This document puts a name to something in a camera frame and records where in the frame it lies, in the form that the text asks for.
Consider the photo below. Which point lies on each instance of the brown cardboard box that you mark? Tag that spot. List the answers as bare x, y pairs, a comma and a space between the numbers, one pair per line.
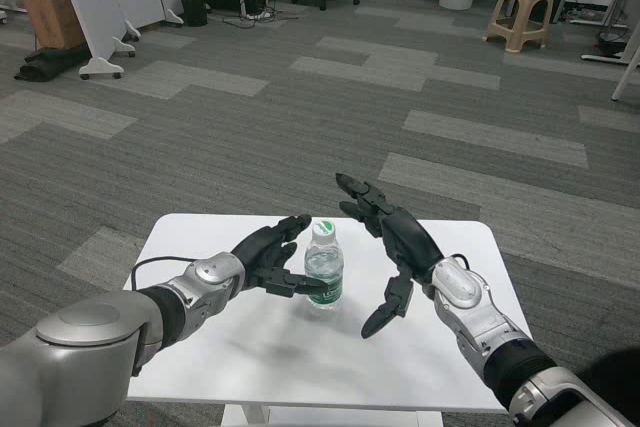
52, 17

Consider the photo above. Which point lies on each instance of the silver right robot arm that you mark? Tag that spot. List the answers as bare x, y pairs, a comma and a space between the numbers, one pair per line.
480, 317

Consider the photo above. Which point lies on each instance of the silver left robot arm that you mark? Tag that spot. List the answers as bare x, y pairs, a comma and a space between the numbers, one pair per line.
85, 342

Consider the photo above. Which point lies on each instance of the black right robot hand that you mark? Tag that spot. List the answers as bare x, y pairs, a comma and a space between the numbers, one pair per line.
407, 242

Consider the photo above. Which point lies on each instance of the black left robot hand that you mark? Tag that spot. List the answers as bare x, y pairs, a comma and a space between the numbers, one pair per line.
265, 247

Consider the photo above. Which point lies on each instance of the clear water bottle green label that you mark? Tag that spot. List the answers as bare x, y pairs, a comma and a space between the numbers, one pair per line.
324, 267

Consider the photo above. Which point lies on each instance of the small white table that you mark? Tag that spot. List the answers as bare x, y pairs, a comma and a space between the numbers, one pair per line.
280, 357

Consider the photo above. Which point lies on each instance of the black trash bin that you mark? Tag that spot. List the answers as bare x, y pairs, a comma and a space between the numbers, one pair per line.
192, 9

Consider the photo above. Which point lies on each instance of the black bag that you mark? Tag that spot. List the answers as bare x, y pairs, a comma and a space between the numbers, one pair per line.
50, 64

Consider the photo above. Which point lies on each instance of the white standing desk frame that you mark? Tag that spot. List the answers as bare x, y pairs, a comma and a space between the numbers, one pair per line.
630, 47

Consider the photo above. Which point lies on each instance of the beige plastic stool brown seat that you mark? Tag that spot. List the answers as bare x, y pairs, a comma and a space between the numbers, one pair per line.
520, 2

